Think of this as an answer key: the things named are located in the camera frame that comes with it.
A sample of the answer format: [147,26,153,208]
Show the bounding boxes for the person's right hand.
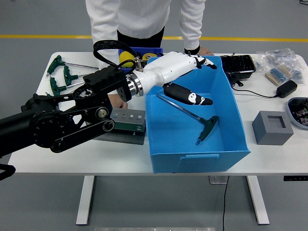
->
[108,93,128,110]

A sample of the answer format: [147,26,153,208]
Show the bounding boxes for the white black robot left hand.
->
[138,51,217,106]

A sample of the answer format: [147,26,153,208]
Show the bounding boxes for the person's left hand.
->
[199,46,215,56]

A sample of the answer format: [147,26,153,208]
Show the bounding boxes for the metal green wrench holder stand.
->
[91,107,147,145]

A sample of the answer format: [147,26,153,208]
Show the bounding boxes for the large green T-handle hex wrench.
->
[155,93,219,146]

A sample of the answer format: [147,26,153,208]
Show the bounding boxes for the large light blue plastic box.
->
[144,55,251,174]

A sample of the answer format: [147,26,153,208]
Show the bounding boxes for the small dark blue plastic bin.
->
[117,47,164,71]

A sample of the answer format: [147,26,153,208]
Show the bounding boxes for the black plastic tray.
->
[221,54,257,81]

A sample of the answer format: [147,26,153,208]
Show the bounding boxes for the person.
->
[85,0,215,110]

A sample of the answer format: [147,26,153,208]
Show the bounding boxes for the clear plastic parts bags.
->
[255,48,303,85]

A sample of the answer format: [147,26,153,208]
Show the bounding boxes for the blue resistor strip bundle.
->
[265,64,295,85]

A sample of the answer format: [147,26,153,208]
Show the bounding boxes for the black power adapter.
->
[276,80,298,99]

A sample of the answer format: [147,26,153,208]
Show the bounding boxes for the grey foam block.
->
[252,110,295,145]

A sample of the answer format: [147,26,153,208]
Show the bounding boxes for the white table leg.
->
[246,176,270,226]
[76,175,95,226]

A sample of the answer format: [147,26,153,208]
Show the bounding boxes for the white bowl of small parts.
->
[287,97,308,131]

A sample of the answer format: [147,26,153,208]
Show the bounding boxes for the grey metal foot plate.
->
[208,176,229,185]

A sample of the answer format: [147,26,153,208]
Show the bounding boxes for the black table control panel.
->
[283,176,308,182]

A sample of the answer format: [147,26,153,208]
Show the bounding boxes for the black strap buckle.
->
[231,75,244,87]

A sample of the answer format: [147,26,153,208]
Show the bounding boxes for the black adapter cord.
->
[232,88,279,99]

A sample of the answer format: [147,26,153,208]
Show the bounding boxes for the black strap loop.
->
[0,163,16,181]

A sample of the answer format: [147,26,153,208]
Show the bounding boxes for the black hanging cable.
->
[221,176,230,231]

